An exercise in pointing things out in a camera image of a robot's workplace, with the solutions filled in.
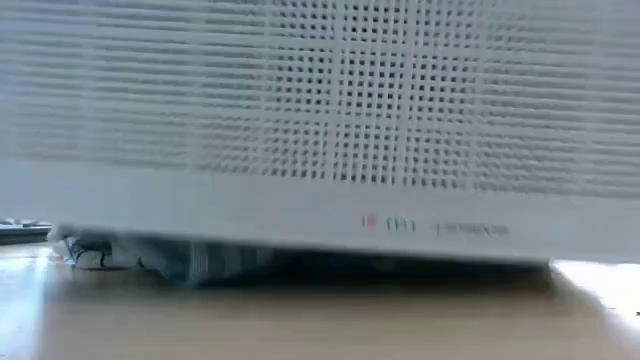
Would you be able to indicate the white plastic laundry basket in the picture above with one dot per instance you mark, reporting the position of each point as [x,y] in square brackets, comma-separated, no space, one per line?
[300,210]

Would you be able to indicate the blue striped garment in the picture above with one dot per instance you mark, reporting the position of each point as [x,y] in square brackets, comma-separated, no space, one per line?
[210,262]

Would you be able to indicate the white patterned cloth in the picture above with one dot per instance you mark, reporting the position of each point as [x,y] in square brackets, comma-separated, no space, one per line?
[87,256]

